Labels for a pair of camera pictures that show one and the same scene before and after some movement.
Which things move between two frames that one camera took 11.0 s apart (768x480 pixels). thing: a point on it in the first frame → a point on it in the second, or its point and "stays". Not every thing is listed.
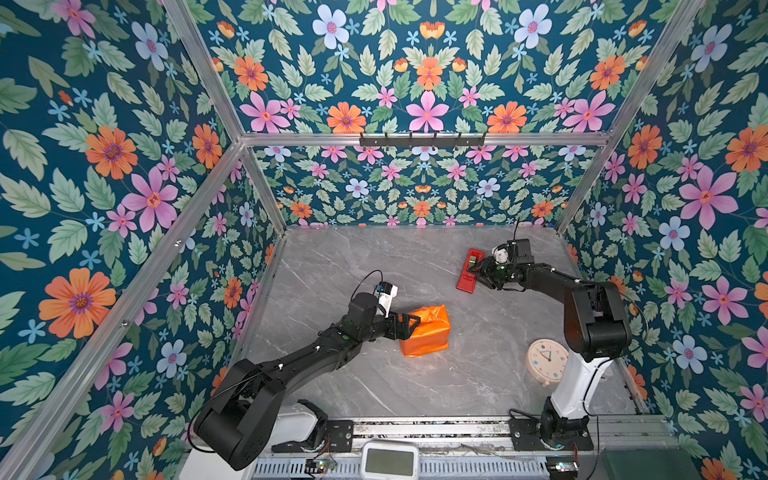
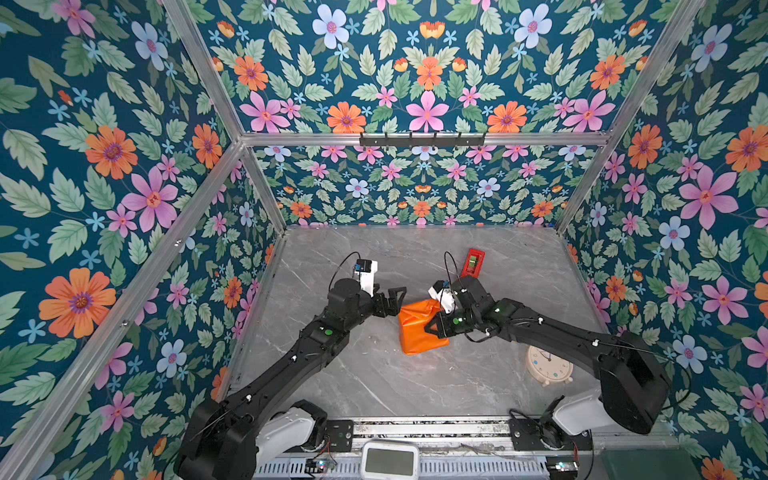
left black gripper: [405, 332] → [394, 304]
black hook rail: [421, 142] stays
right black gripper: [487, 276] → [442, 329]
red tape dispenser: [467, 280] stays
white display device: [390, 460] stays
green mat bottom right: [650, 464] stays
